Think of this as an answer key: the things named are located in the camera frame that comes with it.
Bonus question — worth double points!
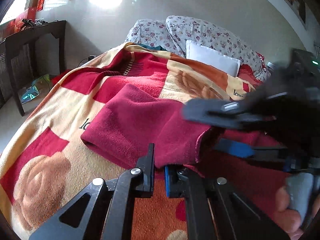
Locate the teal plastic bag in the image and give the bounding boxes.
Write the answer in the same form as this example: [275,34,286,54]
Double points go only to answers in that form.
[21,74,52,104]

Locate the red orange cream blanket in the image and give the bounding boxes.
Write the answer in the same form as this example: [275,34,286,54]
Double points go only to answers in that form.
[1,43,254,239]

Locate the right hand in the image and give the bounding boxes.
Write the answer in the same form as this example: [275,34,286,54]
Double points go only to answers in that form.
[273,186,320,240]

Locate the white pillow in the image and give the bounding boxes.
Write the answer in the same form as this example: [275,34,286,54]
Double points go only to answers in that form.
[186,40,241,77]

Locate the dark wooden desk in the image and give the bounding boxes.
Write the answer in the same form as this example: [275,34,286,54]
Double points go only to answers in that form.
[1,20,67,116]

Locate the red embroidered pillow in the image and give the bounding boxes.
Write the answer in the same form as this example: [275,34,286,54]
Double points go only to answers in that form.
[238,53,268,87]

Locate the floral quilt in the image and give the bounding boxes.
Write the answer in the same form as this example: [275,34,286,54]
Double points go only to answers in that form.
[125,15,271,82]

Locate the dark red fleece garment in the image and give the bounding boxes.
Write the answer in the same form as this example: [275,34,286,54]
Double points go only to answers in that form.
[80,83,293,221]

